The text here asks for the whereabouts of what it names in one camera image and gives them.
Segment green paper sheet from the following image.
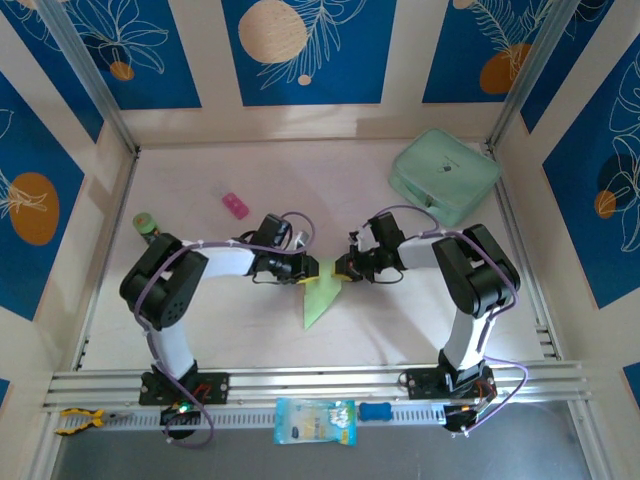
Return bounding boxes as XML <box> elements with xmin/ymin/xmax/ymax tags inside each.
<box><xmin>301</xmin><ymin>259</ymin><xmax>344</xmax><ymax>331</ymax></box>

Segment mint green zip pouch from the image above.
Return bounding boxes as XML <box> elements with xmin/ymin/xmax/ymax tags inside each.
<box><xmin>388</xmin><ymin>128</ymin><xmax>502</xmax><ymax>229</ymax></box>

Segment small green-capped bottle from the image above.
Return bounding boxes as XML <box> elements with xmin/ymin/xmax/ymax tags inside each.
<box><xmin>132</xmin><ymin>212</ymin><xmax>164</xmax><ymax>245</ymax></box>

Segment blue wet wipes packet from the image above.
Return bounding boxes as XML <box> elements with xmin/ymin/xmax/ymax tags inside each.
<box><xmin>273</xmin><ymin>397</ymin><xmax>359</xmax><ymax>447</ymax></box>

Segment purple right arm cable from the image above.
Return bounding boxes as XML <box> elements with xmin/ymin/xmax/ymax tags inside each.
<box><xmin>367</xmin><ymin>204</ymin><xmax>530</xmax><ymax>435</ymax></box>

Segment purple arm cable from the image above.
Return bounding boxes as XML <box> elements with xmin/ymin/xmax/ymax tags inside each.
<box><xmin>367</xmin><ymin>204</ymin><xmax>530</xmax><ymax>435</ymax></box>
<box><xmin>133</xmin><ymin>210</ymin><xmax>315</xmax><ymax>449</ymax></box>

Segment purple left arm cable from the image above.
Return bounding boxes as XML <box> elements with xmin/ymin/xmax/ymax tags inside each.
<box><xmin>133</xmin><ymin>210</ymin><xmax>315</xmax><ymax>449</ymax></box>

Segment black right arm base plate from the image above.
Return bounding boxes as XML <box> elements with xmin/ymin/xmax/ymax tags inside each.
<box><xmin>399</xmin><ymin>367</ymin><xmax>499</xmax><ymax>401</ymax></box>

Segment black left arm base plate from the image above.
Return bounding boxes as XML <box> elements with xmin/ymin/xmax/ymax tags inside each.
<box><xmin>138</xmin><ymin>370</ymin><xmax>231</xmax><ymax>406</ymax></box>

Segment aluminium table side rail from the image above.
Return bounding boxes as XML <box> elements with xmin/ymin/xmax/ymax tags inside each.
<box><xmin>72</xmin><ymin>147</ymin><xmax>142</xmax><ymax>372</ymax></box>
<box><xmin>492</xmin><ymin>142</ymin><xmax>564</xmax><ymax>360</ymax></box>

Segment slotted grey cable duct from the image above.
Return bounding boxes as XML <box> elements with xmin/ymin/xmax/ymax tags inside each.
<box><xmin>53</xmin><ymin>402</ymin><xmax>447</xmax><ymax>435</ymax></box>

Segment aluminium frame post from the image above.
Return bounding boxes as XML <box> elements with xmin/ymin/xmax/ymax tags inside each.
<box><xmin>487</xmin><ymin>0</ymin><xmax>584</xmax><ymax>149</ymax></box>
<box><xmin>37</xmin><ymin>0</ymin><xmax>141</xmax><ymax>154</ymax></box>

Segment yellow-handled pliers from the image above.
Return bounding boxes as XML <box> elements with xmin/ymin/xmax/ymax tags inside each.
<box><xmin>54</xmin><ymin>407</ymin><xmax>134</xmax><ymax>436</ymax></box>

